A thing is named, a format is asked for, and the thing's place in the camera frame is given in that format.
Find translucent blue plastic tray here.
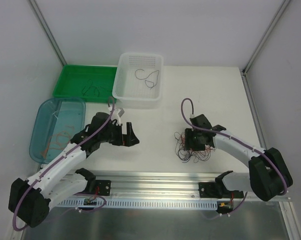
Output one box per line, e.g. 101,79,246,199
29,97,86,164

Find white slotted cable duct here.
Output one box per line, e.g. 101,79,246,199
58,197,218,211

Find orange wire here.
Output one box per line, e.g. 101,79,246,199
40,124,75,160

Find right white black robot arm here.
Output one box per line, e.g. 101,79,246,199
185,114,293,202

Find green plastic tray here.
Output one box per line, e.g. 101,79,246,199
52,64,117,104

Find aluminium rail frame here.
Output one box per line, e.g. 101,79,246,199
20,67,291,203

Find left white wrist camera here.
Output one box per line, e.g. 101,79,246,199
108,106,125,126

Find orange purple black wires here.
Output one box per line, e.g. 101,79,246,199
173,131,218,164

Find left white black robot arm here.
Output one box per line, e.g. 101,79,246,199
8,112,140,231

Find white perforated plastic basket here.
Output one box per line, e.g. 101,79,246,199
112,52,164,109

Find black wire in white basket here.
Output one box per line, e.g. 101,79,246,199
134,68,161,90

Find black wire in green tray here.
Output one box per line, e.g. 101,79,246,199
80,79,114,98

